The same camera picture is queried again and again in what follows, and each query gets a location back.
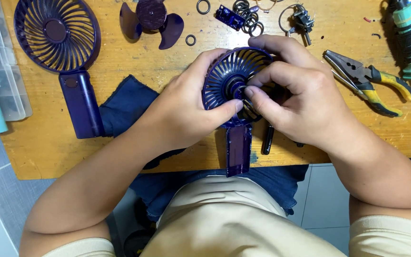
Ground person's right hand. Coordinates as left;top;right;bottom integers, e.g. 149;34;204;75
244;35;349;153

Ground person's left hand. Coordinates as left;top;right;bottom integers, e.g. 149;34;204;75
145;49;244;153

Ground purple fan housing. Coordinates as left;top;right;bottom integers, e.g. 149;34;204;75
202;46;281;178

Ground thin metal tweezers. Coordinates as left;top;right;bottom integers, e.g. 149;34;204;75
321;59;370;101

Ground black pen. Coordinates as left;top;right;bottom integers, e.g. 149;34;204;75
261;123;275;156

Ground dark blue cloth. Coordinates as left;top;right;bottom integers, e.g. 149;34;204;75
98;74;188;170

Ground blue denim shorts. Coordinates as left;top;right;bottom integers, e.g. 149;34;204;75
129;164;310;222

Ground purple fan blade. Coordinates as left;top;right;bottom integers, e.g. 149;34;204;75
119;0;185;50

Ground pile of black rings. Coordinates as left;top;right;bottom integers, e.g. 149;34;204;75
232;0;265;37

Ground tan rubber band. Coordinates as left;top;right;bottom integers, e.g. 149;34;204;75
255;0;278;12

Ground blue circuit board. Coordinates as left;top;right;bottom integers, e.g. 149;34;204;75
215;5;246;31

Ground beige shirt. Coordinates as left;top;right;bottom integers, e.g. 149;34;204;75
41;175;411;257

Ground black shoe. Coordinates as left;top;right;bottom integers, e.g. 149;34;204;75
123;228;157;257

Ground purple fan front cover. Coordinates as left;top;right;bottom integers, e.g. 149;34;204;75
14;0;105;140

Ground clear plastic storage box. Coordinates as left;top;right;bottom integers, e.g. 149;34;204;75
0;0;33;122

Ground yellow black handled pliers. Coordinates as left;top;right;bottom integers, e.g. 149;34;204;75
323;49;411;118

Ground metal ring with black part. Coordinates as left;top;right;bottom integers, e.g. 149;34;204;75
279;4;315;46

